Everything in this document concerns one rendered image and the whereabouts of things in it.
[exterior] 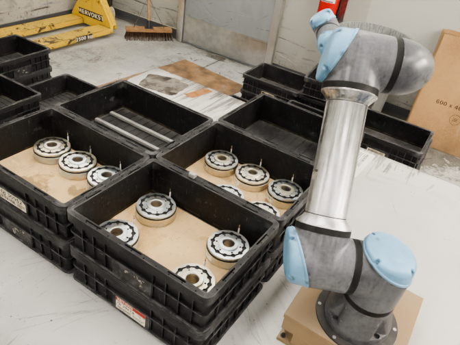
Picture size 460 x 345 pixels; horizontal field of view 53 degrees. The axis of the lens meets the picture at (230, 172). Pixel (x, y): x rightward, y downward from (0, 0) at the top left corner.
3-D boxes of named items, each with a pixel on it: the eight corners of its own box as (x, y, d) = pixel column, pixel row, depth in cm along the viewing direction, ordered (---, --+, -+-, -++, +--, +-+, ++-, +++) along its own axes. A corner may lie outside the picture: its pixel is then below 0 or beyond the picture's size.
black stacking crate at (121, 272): (272, 259, 116) (280, 224, 109) (202, 339, 94) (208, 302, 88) (150, 192, 131) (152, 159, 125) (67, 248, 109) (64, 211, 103)
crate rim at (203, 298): (280, 230, 110) (282, 222, 109) (207, 309, 88) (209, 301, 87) (152, 163, 126) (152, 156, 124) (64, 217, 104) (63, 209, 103)
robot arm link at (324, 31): (362, 40, 126) (357, 27, 135) (322, 31, 125) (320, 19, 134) (353, 66, 130) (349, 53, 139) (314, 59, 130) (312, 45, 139)
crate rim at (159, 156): (328, 176, 132) (330, 170, 131) (280, 230, 110) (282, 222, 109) (215, 126, 148) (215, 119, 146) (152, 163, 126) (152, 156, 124)
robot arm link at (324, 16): (307, 26, 136) (307, 17, 143) (325, 57, 141) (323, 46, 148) (332, 11, 133) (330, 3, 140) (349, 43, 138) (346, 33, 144)
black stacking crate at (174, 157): (320, 203, 137) (330, 172, 131) (272, 258, 116) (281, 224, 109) (211, 151, 153) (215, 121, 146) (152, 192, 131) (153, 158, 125)
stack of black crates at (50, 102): (70, 124, 281) (66, 72, 262) (106, 143, 270) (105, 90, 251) (12, 150, 252) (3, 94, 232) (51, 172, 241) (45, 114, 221)
